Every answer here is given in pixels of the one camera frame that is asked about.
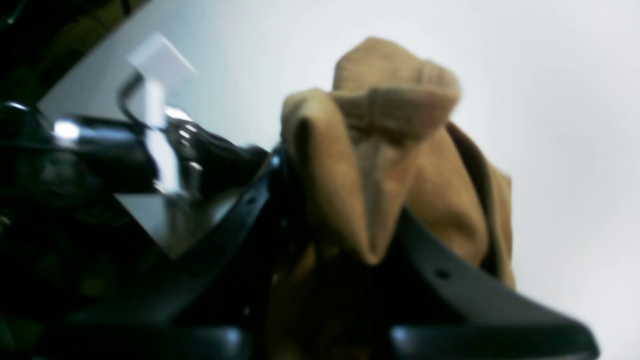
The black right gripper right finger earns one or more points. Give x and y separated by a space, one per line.
435 306

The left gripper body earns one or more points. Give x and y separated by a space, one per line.
192 161

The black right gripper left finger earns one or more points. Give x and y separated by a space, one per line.
211 304

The brown t-shirt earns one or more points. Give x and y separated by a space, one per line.
382 139

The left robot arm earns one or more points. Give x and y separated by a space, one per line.
84 160

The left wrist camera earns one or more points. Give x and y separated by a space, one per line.
157 59

